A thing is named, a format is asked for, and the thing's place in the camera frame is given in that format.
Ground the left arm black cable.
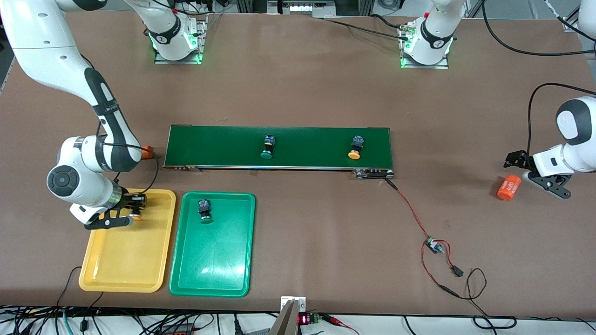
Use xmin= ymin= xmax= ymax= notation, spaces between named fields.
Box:
xmin=480 ymin=0 xmax=596 ymax=159

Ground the green push button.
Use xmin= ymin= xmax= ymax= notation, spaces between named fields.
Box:
xmin=260 ymin=134 xmax=277 ymax=161
xmin=197 ymin=199 xmax=215 ymax=225

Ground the green plastic tray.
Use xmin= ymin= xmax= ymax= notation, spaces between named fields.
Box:
xmin=169 ymin=191 xmax=257 ymax=298

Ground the silver mounting plate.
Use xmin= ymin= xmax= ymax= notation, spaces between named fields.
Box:
xmin=281 ymin=296 xmax=307 ymax=313

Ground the black cable inline connector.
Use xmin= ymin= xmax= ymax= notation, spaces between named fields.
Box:
xmin=80 ymin=291 xmax=105 ymax=331

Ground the green conveyor belt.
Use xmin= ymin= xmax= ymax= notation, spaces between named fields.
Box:
xmin=163 ymin=124 xmax=395 ymax=181

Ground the white light bar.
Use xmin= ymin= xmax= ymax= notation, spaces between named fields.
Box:
xmin=268 ymin=0 xmax=337 ymax=15

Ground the grey metal beam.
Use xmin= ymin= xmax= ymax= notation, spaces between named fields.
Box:
xmin=269 ymin=299 xmax=299 ymax=335

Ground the red clip lead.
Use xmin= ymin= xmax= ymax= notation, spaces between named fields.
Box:
xmin=321 ymin=314 xmax=361 ymax=335

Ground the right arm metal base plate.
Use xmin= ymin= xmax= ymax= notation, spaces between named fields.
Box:
xmin=154 ymin=13 xmax=208 ymax=65

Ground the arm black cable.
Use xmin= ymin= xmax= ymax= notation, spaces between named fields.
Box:
xmin=95 ymin=119 xmax=160 ymax=197
xmin=480 ymin=0 xmax=596 ymax=159

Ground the thin black looped cable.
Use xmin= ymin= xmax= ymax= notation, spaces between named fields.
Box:
xmin=459 ymin=268 xmax=517 ymax=331

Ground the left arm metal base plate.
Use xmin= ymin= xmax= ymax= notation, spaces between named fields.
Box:
xmin=400 ymin=21 xmax=450 ymax=69

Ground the red wire black connector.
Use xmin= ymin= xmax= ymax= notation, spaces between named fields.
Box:
xmin=420 ymin=239 xmax=466 ymax=299

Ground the red black twisted wire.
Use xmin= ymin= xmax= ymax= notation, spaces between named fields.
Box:
xmin=385 ymin=179 xmax=431 ymax=241

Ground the thick black cable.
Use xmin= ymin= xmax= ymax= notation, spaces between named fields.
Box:
xmin=321 ymin=13 xmax=413 ymax=42

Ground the yellow plastic tray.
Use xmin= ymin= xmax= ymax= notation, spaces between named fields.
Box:
xmin=78 ymin=188 xmax=177 ymax=294

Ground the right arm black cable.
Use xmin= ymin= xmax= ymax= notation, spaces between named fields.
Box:
xmin=95 ymin=119 xmax=160 ymax=197

